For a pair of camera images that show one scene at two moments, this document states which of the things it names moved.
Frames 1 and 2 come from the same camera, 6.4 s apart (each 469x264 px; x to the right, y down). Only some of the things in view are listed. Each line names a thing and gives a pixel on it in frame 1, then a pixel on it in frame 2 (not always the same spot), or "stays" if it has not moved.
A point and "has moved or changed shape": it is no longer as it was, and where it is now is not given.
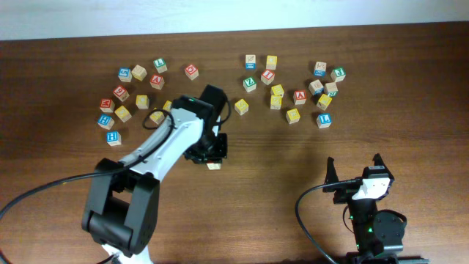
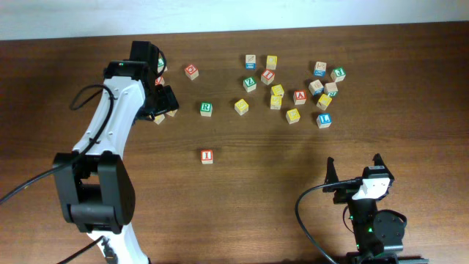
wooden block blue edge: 316,87 stays
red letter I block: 213,166 has moved or changed shape
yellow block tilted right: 324,102 stays
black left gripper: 216,155 -> 168,101
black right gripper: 346,191 stays
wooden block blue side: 250,62 stays
